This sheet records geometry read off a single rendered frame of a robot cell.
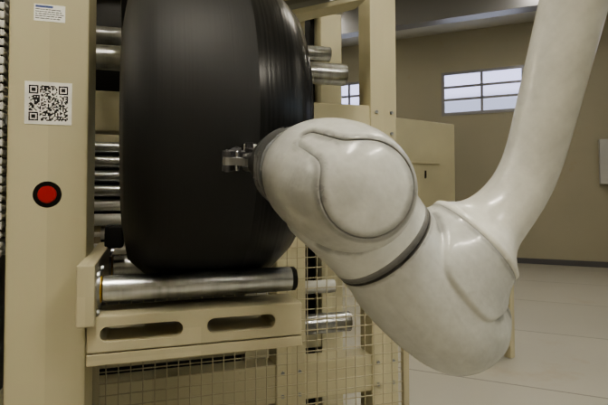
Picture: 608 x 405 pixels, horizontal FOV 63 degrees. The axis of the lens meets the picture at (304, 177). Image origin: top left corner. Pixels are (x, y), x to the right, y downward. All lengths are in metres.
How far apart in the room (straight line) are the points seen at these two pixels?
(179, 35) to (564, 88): 0.54
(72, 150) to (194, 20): 0.33
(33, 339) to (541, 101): 0.86
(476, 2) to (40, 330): 6.31
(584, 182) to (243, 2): 7.58
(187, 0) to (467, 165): 7.60
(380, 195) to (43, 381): 0.80
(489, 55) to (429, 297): 8.13
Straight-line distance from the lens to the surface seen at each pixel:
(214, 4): 0.87
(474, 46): 8.58
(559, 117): 0.51
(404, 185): 0.36
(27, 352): 1.02
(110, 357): 0.91
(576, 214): 8.24
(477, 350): 0.48
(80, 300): 0.87
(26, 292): 1.00
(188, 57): 0.79
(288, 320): 0.93
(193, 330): 0.90
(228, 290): 0.92
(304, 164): 0.36
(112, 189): 1.36
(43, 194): 0.97
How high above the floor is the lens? 1.06
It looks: 2 degrees up
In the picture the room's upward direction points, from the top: straight up
